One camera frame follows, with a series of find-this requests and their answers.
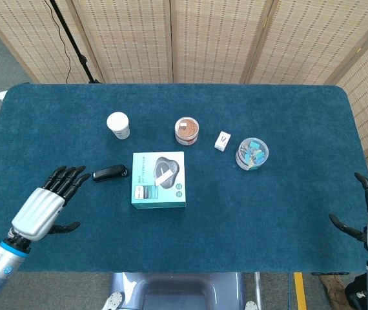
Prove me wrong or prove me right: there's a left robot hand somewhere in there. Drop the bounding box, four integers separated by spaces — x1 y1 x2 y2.
11 165 92 242

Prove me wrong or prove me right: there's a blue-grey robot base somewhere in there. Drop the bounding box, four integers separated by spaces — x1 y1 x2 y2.
110 272 245 310

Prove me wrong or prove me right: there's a teal speakerphone product box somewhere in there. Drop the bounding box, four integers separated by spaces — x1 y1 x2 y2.
130 151 187 209

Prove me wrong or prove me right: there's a small white staple box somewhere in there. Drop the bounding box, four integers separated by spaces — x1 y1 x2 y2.
214 130 231 152

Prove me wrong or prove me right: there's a black stapler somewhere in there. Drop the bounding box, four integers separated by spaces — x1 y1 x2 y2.
91 164 130 183

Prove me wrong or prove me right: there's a yellow floor tape strip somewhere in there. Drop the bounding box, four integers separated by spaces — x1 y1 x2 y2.
293 272 307 310

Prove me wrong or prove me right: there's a white paper cup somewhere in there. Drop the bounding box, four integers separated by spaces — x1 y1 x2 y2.
106 112 130 140

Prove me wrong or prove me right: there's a blue table mat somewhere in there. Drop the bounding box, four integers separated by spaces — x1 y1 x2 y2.
0 83 368 274

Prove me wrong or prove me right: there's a clear tub of binder clips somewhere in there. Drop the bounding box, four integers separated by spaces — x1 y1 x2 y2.
234 137 270 171

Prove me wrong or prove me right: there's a round tub of rubber bands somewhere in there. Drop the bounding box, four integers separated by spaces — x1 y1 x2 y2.
174 117 201 146

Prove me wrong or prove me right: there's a black tripod stand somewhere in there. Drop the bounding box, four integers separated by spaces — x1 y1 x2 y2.
48 0 101 84

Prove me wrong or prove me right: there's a thin black hanging cable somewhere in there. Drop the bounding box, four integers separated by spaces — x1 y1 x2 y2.
43 0 72 83

